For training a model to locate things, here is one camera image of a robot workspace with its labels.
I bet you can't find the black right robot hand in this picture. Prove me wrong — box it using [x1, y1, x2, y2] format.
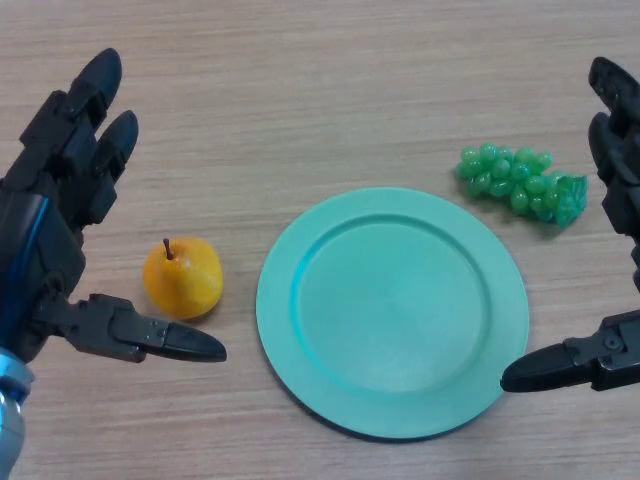
[499, 56, 640, 395]

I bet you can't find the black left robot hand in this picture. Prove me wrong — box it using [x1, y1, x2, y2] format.
[0, 47, 228, 365]

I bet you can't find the yellow pear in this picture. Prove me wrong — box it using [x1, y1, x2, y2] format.
[143, 236, 224, 321]

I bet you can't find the green round plate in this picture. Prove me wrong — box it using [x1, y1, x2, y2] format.
[255, 185, 530, 443]

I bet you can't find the green grape bunch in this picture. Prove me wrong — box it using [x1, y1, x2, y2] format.
[454, 142, 590, 230]

